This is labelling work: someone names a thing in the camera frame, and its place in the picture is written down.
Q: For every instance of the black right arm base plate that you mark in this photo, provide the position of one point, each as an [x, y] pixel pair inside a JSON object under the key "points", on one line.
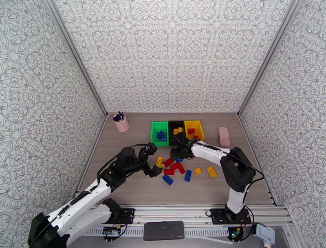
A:
{"points": [[217, 216]]}

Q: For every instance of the pink pen cup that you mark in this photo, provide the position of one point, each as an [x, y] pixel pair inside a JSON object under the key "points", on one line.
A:
{"points": [[122, 124]]}

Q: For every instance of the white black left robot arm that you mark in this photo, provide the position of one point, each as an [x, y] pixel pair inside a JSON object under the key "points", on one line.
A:
{"points": [[84, 198]]}

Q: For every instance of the blue pen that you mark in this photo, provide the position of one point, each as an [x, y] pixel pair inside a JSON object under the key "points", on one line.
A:
{"points": [[120, 115]]}

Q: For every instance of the yellow plastic bin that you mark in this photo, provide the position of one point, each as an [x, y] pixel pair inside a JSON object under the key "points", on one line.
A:
{"points": [[197, 127]]}

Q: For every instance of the yellow lego brick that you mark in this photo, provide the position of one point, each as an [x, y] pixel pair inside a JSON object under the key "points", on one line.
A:
{"points": [[212, 172], [198, 171], [180, 129], [175, 131], [160, 166], [159, 161]]}

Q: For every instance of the white box device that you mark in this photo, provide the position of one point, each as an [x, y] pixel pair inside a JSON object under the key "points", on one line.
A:
{"points": [[264, 233]]}

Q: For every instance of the black plastic bin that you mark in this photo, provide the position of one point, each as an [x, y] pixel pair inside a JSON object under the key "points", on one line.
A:
{"points": [[172, 126]]}

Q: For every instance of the green plastic bin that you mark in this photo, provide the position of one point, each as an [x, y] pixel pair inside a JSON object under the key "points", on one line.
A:
{"points": [[155, 127]]}

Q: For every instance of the aluminium frame post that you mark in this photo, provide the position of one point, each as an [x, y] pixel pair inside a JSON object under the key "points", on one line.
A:
{"points": [[267, 58], [78, 58]]}

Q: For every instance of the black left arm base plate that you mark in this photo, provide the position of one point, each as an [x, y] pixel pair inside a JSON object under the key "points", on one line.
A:
{"points": [[124, 215]]}

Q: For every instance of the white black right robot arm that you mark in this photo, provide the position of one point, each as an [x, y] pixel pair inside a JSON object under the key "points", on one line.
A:
{"points": [[211, 153]]}

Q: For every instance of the pink flat case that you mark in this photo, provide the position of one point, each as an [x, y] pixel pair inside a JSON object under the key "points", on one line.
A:
{"points": [[224, 137]]}

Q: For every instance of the black rectangular pad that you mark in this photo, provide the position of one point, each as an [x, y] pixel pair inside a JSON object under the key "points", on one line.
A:
{"points": [[163, 230]]}

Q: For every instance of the aluminium front rail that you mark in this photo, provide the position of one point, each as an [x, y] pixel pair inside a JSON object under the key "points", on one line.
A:
{"points": [[173, 211]]}

